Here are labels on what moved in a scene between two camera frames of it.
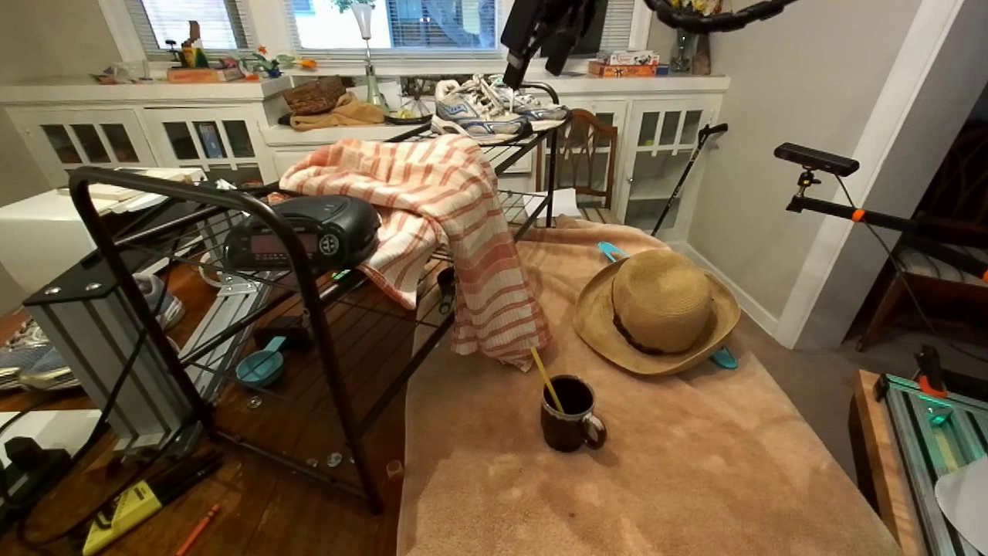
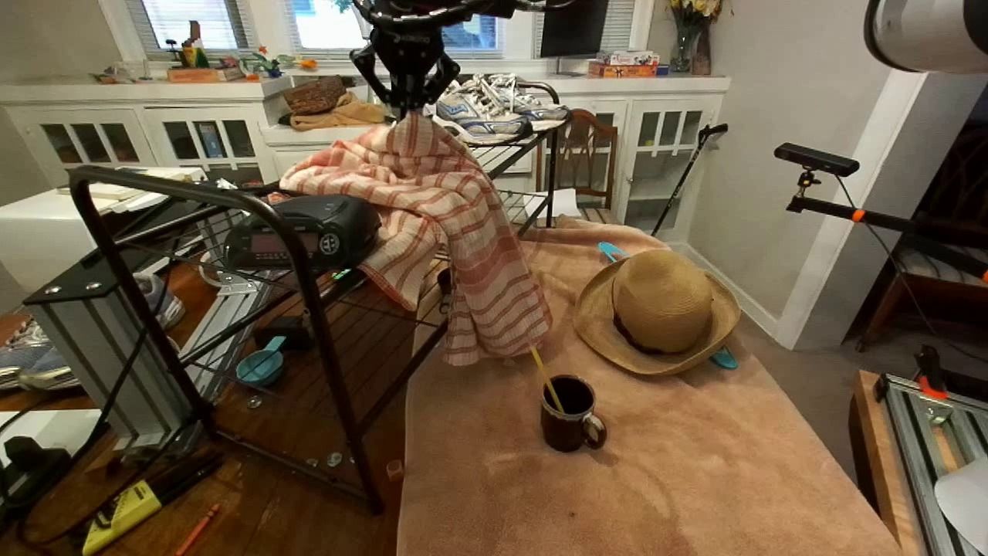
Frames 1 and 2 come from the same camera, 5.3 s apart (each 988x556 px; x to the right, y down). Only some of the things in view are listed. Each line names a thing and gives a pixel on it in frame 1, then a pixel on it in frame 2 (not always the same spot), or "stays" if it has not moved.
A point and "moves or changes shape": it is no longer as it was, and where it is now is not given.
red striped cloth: (436, 198) moves or changes shape
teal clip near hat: (728, 360) stays
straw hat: (657, 313) stays
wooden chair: (589, 160) stays
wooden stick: (544, 375) stays
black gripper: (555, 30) -> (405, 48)
